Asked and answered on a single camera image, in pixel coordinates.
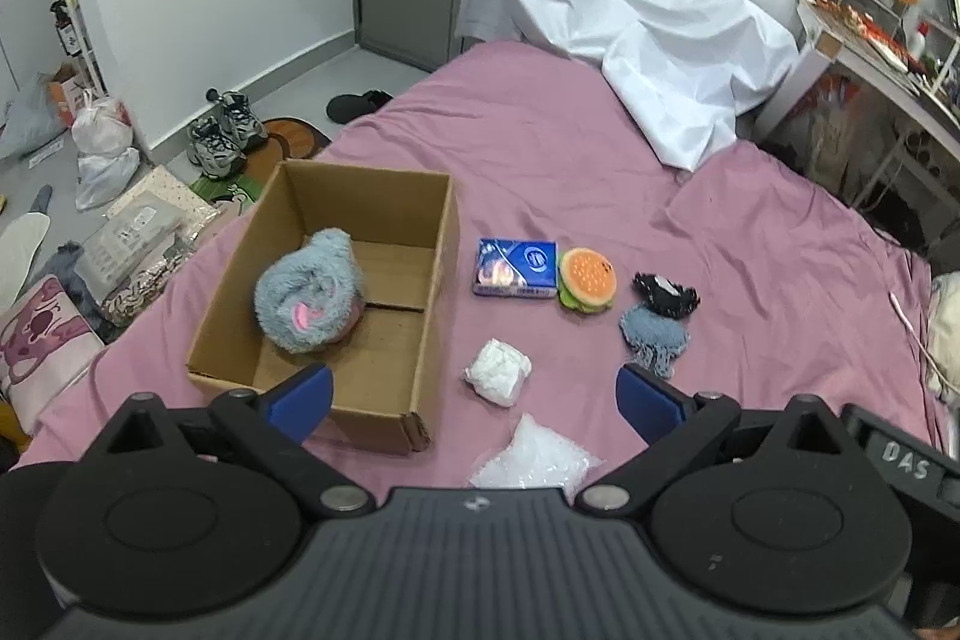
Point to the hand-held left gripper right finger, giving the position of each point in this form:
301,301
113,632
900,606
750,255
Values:
646,397

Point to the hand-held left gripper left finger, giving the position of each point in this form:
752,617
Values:
301,395

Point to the grey-blue knitted jellyfish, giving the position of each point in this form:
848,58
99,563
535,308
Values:
652,332

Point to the grey plush toy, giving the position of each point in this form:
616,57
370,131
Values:
307,299

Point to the black and white fabric item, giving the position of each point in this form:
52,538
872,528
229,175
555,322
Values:
664,295

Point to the brown cardboard box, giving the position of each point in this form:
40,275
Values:
390,340

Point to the burger plush toy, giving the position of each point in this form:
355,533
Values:
590,280

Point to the clear plastic bag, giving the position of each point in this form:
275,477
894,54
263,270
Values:
529,456

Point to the white packet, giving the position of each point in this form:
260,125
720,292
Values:
499,370

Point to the blue tissue pack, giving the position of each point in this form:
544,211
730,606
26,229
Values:
516,269

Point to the cream cloth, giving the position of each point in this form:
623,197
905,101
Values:
946,332

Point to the patterned fabric package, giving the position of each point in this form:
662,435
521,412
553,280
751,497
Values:
150,284

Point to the grey clear package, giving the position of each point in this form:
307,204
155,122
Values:
127,242

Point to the dotted cream package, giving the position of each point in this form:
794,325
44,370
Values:
165,194

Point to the blue-grey fluffy rug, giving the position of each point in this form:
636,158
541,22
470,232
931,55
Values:
75,280

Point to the cartoon floor rug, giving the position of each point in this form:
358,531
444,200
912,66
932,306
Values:
289,141

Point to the pink cartoon pillow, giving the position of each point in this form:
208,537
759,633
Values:
41,340

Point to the yellow cushion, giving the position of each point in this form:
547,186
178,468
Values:
11,426

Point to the black slipper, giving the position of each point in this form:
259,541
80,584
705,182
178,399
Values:
358,105

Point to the white insole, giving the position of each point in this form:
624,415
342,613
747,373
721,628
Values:
19,250

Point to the grey sock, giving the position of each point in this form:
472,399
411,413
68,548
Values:
41,199

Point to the orange cardboard box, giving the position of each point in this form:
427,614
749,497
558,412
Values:
66,93

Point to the white draped sheet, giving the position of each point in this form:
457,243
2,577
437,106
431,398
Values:
622,10

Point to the grey plastic bag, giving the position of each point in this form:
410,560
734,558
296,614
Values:
26,119

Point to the white desk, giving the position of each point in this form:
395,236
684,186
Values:
870,63

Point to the white bottle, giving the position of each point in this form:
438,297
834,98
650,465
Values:
918,48

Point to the white shelf rack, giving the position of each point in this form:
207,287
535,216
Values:
79,40

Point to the dark spray bottle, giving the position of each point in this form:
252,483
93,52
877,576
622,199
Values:
65,31

